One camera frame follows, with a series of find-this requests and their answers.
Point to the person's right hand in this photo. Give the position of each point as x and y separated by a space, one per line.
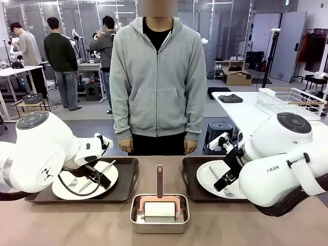
126 145

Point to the small black stool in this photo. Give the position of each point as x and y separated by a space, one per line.
92 91

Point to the silver fork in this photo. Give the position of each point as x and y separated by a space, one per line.
214 173
73 184

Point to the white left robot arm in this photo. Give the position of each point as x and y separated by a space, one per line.
38 153

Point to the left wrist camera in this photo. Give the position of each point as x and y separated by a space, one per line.
102 140

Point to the silver table knife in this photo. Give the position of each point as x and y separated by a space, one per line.
109 166

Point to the person in gray jacket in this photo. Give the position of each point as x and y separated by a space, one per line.
105 46

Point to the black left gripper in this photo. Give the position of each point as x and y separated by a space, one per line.
88 171

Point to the dark blue plastic stool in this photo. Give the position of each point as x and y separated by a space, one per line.
220 128

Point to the person in beige shirt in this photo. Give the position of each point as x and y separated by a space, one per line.
28 46

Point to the rectangular stainless steel tray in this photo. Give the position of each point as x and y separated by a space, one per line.
159 228

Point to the white shoe rack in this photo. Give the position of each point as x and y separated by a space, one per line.
225 61

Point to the white office desk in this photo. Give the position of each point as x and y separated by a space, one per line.
15 70

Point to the person in dark sweater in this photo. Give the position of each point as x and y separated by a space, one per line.
60 53

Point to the gray door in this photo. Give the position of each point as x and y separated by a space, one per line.
287 51

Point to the low wooden stand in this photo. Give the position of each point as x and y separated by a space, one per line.
25 105

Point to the hanging red jacket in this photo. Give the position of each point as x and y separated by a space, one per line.
303 47

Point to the person in gray hoodie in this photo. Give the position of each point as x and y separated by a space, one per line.
157 89

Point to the white background workbench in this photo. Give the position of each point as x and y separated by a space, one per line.
88 67

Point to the open cardboard box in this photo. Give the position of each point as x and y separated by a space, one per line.
238 79

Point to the person's left hand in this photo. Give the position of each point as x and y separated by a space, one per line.
191 146

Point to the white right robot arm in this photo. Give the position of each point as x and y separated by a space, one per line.
269 179

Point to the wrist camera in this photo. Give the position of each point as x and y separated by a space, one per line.
220 141
102 140

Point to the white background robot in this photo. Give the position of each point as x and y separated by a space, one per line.
74 33

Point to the white round plate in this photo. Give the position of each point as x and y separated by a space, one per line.
205 176
113 176

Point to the person's left forearm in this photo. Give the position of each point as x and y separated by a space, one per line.
196 115

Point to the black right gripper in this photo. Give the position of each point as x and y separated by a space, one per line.
233 162

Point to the folded dark gray cloth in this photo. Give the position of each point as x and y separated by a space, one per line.
230 98

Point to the black plastic crate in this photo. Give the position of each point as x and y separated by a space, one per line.
32 98

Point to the black equipment cases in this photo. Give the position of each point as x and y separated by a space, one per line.
255 60

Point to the dark brown serving tray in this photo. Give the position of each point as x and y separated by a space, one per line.
191 179
125 182

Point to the white side table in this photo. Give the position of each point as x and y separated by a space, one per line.
243 111

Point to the black tripod stand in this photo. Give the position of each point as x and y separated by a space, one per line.
266 77

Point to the hanging dark garment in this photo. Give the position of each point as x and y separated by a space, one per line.
316 53

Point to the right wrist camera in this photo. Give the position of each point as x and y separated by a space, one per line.
220 141

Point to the pink lint roller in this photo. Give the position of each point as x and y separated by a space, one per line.
159 179

